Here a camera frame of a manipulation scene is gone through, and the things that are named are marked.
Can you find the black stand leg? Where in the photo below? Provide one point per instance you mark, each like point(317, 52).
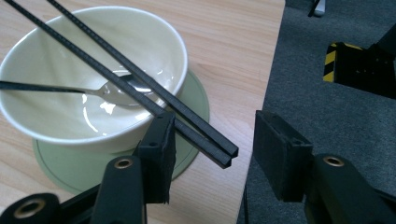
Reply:
point(313, 9)

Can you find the pale green plate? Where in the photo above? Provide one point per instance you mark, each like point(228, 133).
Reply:
point(71, 171)

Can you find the black chopstick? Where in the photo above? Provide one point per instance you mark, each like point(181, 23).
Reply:
point(93, 66)
point(124, 61)

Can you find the metal fork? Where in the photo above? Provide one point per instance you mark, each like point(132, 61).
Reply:
point(109, 93)

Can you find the black yellow striped base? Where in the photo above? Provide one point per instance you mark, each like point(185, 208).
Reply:
point(358, 68)

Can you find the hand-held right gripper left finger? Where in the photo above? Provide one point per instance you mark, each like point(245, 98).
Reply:
point(158, 161)

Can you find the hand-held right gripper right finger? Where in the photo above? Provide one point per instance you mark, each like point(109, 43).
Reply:
point(280, 155)

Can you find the cream ceramic bowl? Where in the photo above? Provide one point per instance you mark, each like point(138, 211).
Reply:
point(56, 124)

